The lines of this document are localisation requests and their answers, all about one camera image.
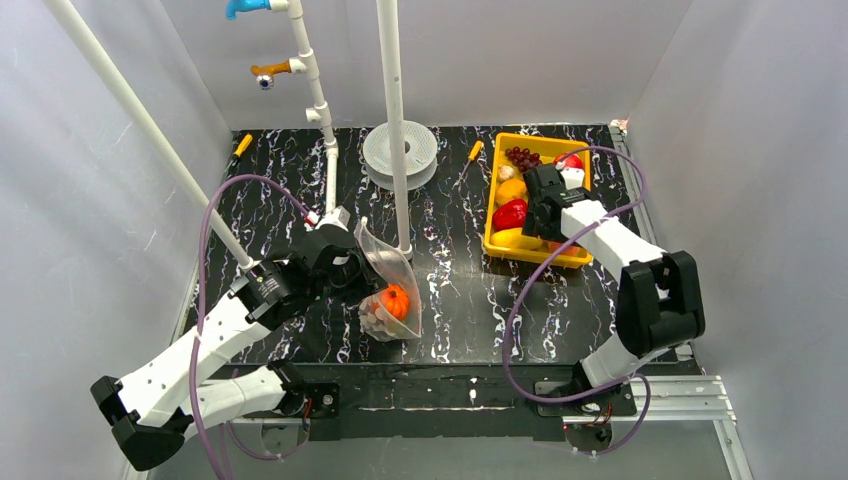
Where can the yellow handled screwdriver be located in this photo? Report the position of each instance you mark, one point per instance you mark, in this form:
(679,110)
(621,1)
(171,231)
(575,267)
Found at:
(241,148)
(472,157)

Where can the white garlic bulb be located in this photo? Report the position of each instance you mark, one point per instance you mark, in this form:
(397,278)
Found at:
(505,173)

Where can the aluminium rail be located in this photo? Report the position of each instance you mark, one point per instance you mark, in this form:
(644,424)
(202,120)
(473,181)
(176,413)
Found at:
(465,401)

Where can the dark grape bunch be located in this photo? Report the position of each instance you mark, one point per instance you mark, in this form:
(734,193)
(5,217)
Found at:
(523,159)

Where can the red bell pepper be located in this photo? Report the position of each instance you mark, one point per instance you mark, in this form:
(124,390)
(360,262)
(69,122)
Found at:
(511,215)

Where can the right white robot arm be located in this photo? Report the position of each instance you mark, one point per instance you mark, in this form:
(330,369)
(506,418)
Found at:
(658,305)

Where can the orange toy fruit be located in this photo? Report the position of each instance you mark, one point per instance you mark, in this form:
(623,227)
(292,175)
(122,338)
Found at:
(510,190)

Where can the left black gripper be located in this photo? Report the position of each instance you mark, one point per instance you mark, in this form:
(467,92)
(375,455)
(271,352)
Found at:
(351,266)

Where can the diagonal white pipe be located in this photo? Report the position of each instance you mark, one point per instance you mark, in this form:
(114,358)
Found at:
(100,61)

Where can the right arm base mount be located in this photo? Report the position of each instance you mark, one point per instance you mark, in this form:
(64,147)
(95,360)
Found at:
(588,422)

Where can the yellow toy mango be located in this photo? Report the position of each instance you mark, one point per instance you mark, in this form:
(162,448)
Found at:
(514,239)

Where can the blue tap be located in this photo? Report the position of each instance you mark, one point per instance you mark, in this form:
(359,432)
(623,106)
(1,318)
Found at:
(234,7)

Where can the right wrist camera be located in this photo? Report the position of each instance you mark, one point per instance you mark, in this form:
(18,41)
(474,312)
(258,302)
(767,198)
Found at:
(572,177)

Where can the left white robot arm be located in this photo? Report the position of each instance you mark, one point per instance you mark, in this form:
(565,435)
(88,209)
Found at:
(154,410)

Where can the white pvc pipe frame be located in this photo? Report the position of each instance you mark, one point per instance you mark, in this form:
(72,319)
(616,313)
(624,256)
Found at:
(387,19)

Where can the orange tap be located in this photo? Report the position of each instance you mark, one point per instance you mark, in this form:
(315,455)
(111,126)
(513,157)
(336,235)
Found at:
(265,75)

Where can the small orange pumpkin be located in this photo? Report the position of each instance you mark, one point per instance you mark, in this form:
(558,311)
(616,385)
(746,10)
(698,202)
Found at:
(395,301)

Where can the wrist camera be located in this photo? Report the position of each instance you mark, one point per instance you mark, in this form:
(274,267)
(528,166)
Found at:
(572,177)
(338,216)

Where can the yellow handled screwdriver left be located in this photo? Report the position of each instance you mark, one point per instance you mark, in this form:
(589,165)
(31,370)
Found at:
(241,148)

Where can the clear zip top bag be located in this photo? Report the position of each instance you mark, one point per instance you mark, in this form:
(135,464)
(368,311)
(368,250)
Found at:
(392,266)

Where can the red toy apple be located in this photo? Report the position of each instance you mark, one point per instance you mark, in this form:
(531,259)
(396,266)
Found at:
(569,161)

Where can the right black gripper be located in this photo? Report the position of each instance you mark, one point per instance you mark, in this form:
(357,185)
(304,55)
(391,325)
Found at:
(542,179)

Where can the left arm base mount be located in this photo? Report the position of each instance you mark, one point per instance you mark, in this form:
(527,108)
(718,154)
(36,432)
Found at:
(311,400)

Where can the yellow handled screwdriver centre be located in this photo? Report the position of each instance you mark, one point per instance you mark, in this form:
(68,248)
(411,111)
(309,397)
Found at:
(472,157)

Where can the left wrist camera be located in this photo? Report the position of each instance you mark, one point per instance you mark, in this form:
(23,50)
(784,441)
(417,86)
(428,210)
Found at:
(338,216)

